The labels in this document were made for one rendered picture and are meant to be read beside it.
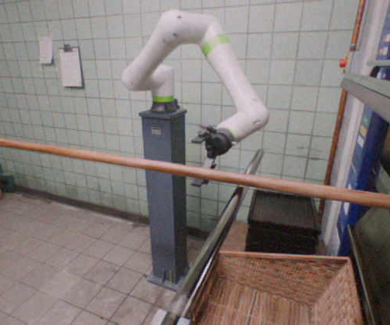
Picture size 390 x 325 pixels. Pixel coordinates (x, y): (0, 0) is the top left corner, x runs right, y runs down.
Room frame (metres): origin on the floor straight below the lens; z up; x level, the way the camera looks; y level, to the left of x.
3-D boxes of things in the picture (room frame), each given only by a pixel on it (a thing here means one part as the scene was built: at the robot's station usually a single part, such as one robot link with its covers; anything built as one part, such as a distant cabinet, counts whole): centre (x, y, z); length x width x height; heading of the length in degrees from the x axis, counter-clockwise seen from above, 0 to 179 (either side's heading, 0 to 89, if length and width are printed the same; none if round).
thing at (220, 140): (0.87, -0.07, 1.19); 0.09 x 0.07 x 0.08; 158
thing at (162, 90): (1.49, 0.19, 1.36); 0.16 x 0.13 x 0.19; 130
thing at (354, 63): (1.31, -0.75, 1.46); 0.10 x 0.07 x 0.10; 158
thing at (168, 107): (1.55, 0.16, 1.23); 0.26 x 0.15 x 0.06; 157
